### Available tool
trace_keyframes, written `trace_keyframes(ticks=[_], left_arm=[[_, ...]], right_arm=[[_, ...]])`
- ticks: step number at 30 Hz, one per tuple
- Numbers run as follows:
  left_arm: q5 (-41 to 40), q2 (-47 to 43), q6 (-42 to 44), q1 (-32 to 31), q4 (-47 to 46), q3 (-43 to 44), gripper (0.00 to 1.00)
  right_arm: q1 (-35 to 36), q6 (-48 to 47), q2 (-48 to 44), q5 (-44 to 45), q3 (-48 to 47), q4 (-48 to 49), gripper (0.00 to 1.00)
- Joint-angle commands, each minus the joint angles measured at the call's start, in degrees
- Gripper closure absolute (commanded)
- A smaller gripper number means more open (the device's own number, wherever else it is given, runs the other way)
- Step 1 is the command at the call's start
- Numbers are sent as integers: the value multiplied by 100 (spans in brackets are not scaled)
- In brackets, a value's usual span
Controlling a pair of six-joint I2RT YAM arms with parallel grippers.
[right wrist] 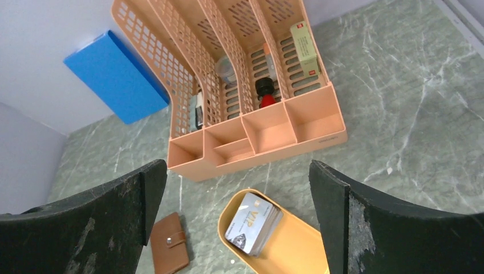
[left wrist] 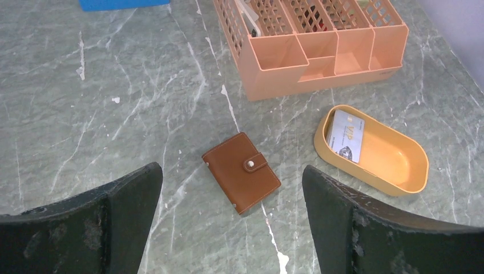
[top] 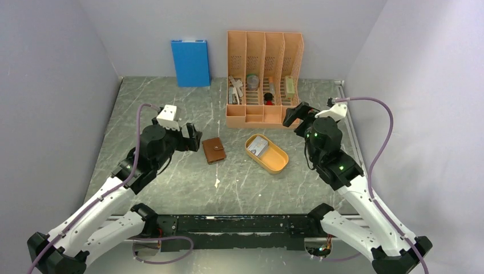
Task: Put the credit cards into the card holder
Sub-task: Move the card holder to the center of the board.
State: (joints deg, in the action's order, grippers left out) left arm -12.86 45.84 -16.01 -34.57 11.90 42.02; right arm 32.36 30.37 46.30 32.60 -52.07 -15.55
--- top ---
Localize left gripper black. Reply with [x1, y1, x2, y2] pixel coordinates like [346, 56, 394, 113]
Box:
[152, 116, 202, 170]

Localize brown leather card holder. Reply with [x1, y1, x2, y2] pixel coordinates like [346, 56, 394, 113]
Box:
[202, 137, 226, 164]

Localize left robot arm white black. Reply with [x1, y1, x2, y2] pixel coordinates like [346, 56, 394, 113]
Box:
[27, 122, 203, 273]

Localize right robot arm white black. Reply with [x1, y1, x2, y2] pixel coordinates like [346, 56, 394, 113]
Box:
[283, 99, 433, 273]

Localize credit cards stack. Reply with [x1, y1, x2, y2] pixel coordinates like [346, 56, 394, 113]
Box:
[247, 136, 269, 158]

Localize green eraser block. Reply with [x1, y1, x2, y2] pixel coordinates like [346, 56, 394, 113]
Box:
[284, 75, 296, 100]

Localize black red small object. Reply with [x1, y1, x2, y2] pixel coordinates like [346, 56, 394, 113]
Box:
[263, 92, 275, 106]

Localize orange glue stick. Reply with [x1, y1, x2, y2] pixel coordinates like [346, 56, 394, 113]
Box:
[268, 76, 275, 96]

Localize grey round tin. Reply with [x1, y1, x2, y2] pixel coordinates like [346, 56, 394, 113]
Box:
[246, 74, 260, 91]

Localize orange desk organizer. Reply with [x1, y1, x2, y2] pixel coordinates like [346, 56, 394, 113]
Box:
[225, 30, 304, 128]

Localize yellow oval tray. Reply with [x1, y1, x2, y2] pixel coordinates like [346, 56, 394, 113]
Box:
[245, 134, 289, 174]

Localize grey metal clips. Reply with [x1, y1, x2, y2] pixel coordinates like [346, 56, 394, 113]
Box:
[228, 75, 244, 105]

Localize blue box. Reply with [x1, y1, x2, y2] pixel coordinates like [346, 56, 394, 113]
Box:
[171, 39, 211, 87]

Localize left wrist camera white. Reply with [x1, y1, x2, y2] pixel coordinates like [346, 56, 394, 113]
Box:
[156, 104, 181, 131]

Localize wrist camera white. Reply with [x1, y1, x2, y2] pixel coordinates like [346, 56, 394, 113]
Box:
[314, 103, 348, 122]
[156, 104, 181, 131]

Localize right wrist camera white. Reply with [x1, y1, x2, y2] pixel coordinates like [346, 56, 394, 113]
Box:
[314, 103, 348, 122]

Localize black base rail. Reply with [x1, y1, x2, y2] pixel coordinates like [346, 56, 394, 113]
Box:
[138, 214, 327, 252]

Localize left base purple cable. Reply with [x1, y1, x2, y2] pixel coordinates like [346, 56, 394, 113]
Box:
[132, 236, 195, 265]

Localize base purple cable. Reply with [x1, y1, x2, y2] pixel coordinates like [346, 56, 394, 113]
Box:
[132, 236, 195, 265]
[308, 245, 362, 264]

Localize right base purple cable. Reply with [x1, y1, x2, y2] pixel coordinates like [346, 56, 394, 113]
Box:
[308, 245, 362, 264]

